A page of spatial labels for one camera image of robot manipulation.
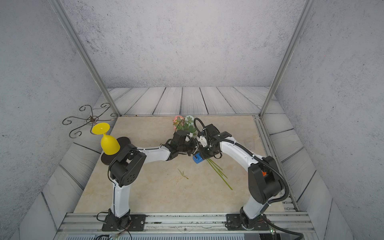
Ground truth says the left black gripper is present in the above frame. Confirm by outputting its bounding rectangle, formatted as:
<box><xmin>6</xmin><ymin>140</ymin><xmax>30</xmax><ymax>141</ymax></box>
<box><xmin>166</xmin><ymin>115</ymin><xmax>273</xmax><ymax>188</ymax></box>
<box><xmin>177</xmin><ymin>137</ymin><xmax>203</xmax><ymax>157</ymax></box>

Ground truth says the artificial flower bouquet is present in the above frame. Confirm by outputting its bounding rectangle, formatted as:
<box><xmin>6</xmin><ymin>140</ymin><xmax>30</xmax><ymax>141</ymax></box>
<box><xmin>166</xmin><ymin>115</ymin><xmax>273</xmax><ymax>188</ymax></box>
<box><xmin>173</xmin><ymin>116</ymin><xmax>233</xmax><ymax>191</ymax></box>

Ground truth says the blue tape dispenser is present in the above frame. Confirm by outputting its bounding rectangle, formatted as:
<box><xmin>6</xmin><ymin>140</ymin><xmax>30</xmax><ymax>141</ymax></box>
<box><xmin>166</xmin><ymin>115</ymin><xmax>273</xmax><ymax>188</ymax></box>
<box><xmin>193</xmin><ymin>153</ymin><xmax>204</xmax><ymax>164</ymax></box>

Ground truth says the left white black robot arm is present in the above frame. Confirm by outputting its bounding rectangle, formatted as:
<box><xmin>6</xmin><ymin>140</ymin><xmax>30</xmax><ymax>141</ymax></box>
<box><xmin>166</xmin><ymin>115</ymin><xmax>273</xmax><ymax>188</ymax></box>
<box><xmin>108</xmin><ymin>131</ymin><xmax>198</xmax><ymax>219</ymax></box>

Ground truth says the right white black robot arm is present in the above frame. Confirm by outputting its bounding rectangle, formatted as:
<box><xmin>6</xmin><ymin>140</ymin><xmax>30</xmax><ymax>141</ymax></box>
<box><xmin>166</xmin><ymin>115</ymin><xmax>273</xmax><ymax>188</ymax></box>
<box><xmin>198</xmin><ymin>124</ymin><xmax>290</xmax><ymax>221</ymax></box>

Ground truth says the clear plastic cup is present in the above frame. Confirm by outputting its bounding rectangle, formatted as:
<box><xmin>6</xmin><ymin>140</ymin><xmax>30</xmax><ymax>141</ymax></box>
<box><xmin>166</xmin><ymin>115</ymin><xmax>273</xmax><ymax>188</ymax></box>
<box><xmin>244</xmin><ymin>138</ymin><xmax>255</xmax><ymax>151</ymax></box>

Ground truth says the black oval tray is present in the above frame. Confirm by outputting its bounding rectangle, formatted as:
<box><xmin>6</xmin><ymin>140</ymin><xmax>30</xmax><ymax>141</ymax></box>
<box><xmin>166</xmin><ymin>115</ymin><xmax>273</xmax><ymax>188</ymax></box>
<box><xmin>101</xmin><ymin>137</ymin><xmax>131</xmax><ymax>166</ymax></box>

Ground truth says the yellow plastic goblet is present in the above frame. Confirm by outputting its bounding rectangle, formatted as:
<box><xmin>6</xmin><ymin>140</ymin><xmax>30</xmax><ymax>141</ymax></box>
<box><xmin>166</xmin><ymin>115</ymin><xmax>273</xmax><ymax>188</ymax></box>
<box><xmin>92</xmin><ymin>123</ymin><xmax>120</xmax><ymax>155</ymax></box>

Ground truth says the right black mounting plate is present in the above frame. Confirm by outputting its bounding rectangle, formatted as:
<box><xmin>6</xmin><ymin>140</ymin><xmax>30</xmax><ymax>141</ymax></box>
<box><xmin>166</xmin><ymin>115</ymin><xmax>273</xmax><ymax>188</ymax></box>
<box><xmin>225</xmin><ymin>214</ymin><xmax>270</xmax><ymax>231</ymax></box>

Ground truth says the black mounting plate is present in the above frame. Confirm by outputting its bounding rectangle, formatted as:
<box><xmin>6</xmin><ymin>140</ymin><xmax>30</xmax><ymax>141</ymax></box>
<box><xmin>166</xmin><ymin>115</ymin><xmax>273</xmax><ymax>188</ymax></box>
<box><xmin>102</xmin><ymin>213</ymin><xmax>147</xmax><ymax>232</ymax></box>
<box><xmin>225</xmin><ymin>214</ymin><xmax>270</xmax><ymax>231</ymax></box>

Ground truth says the wrought iron scroll stand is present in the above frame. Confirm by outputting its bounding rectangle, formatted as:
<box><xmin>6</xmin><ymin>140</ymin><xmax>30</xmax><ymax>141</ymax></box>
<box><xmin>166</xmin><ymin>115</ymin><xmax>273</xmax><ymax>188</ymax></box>
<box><xmin>62</xmin><ymin>103</ymin><xmax>118</xmax><ymax>139</ymax></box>

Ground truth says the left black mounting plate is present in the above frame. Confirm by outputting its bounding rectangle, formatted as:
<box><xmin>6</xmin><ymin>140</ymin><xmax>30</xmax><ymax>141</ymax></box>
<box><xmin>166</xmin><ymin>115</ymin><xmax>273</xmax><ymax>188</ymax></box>
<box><xmin>102</xmin><ymin>213</ymin><xmax>147</xmax><ymax>232</ymax></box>

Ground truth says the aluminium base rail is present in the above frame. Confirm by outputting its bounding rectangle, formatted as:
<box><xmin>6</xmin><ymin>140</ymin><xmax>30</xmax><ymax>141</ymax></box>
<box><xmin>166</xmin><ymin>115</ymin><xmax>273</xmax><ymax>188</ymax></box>
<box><xmin>57</xmin><ymin>212</ymin><xmax>318</xmax><ymax>240</ymax></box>

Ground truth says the right aluminium frame post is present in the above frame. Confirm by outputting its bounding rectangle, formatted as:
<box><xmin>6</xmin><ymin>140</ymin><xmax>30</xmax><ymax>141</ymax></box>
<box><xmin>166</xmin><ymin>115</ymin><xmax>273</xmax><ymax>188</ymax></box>
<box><xmin>259</xmin><ymin>0</ymin><xmax>316</xmax><ymax>119</ymax></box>

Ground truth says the aluminium frame post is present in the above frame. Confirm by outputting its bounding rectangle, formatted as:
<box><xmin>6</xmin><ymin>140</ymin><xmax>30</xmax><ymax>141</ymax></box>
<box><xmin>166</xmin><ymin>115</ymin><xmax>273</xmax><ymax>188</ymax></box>
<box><xmin>259</xmin><ymin>0</ymin><xmax>316</xmax><ymax>119</ymax></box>
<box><xmin>49</xmin><ymin>0</ymin><xmax>122</xmax><ymax>117</ymax></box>

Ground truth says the left aluminium frame post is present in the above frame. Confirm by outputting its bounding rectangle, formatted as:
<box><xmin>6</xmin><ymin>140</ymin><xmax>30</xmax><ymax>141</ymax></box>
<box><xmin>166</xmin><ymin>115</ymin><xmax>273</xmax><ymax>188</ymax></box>
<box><xmin>49</xmin><ymin>0</ymin><xmax>122</xmax><ymax>117</ymax></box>

